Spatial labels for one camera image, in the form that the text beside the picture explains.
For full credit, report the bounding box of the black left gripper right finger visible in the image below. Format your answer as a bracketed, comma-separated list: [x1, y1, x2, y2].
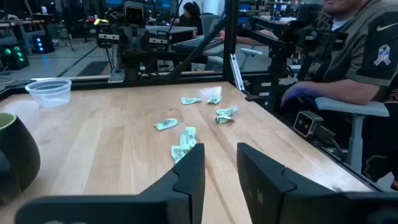
[236, 142, 398, 224]

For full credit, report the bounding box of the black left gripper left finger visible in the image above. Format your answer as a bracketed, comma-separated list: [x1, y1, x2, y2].
[14, 142, 206, 224]

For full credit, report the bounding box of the distant person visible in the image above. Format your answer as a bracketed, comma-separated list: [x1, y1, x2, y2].
[170, 1, 205, 37]

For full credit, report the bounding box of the candy wrapper left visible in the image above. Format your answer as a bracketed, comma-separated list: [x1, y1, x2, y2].
[180, 126, 198, 147]

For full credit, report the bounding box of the candy wrapper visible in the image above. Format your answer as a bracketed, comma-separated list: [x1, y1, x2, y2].
[155, 118, 180, 132]
[180, 126, 198, 147]

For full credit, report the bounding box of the candy wrapper middle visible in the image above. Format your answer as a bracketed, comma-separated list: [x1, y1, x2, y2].
[155, 118, 180, 132]

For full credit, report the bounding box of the black computer with blue lights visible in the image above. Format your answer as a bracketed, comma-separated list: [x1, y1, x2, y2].
[30, 34, 55, 54]

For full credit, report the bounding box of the clear plastic round container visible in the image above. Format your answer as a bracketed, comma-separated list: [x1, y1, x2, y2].
[24, 78, 73, 108]

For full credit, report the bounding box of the grey chair armrest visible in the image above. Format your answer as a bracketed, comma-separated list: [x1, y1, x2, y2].
[314, 96, 390, 175]

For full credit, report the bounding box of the white chair armrest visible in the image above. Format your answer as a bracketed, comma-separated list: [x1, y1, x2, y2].
[238, 47, 264, 71]

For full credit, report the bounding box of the black computer with green lights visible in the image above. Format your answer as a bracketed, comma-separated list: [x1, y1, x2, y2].
[0, 42, 30, 71]

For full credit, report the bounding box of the dark mug with green inside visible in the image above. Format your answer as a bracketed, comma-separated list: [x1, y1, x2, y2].
[0, 111, 41, 205]

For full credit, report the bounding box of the seated person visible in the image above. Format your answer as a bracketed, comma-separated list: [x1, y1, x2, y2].
[279, 0, 398, 190]

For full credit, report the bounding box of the small grey depth camera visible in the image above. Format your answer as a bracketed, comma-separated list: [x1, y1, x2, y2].
[294, 111, 336, 141]

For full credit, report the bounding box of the white metal bracket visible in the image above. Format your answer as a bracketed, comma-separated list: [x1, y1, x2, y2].
[229, 53, 246, 91]

